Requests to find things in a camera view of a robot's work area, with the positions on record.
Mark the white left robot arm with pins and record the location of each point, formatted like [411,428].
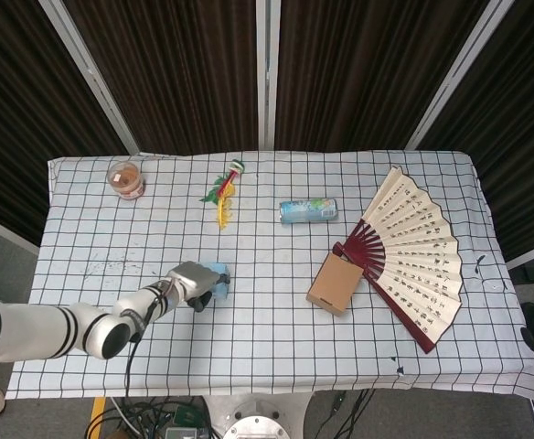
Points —
[34,329]

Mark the brown cardboard box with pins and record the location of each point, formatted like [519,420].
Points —
[333,283]

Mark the white partition base rail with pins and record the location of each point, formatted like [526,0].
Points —
[6,232]
[532,259]

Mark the paper folding fan red ribs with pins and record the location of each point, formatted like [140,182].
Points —
[413,256]

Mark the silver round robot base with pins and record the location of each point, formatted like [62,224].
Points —
[258,420]

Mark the light blue drink can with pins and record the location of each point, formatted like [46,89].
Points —
[308,211]

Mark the clear plastic jar orange contents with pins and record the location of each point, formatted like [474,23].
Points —
[127,183]

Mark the white partition frame post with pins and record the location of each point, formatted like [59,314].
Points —
[93,78]
[459,78]
[262,73]

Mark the white black grid tablecloth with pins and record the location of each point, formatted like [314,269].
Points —
[271,329]

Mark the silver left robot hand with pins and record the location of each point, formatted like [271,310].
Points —
[194,279]

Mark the green circuit board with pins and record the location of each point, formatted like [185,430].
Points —
[187,415]

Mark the light blue numbered cube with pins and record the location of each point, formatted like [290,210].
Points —
[216,268]

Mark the dark ribbed partition panel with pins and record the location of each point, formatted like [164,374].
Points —
[175,73]
[523,137]
[354,73]
[15,114]

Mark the colourful feather shuttlecock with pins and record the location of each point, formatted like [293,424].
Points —
[223,211]

